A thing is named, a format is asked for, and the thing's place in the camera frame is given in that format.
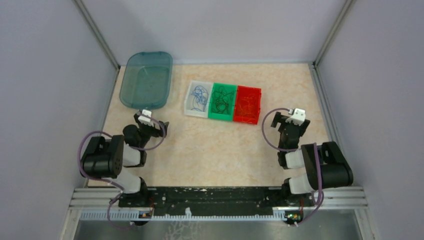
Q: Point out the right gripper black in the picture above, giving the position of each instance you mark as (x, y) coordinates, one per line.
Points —
(280, 118)

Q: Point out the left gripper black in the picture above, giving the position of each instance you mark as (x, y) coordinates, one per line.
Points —
(161, 132)

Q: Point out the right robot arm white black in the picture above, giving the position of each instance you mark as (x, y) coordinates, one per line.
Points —
(325, 165)

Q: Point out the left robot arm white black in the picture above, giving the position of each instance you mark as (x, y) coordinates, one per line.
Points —
(107, 158)

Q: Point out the red plastic bin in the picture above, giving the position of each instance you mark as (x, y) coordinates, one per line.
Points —
(247, 107)

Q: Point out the teal transparent plastic tray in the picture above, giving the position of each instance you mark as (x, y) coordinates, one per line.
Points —
(147, 80)

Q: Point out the white plastic bin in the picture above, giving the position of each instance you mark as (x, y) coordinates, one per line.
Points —
(197, 99)

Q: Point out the green plastic bin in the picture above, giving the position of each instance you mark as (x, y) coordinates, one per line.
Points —
(222, 102)

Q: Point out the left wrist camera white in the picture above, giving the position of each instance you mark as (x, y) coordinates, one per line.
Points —
(144, 116)

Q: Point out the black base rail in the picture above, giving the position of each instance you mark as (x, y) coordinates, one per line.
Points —
(211, 201)

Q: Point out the white cable duct strip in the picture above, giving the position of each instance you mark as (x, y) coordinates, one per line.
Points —
(137, 215)

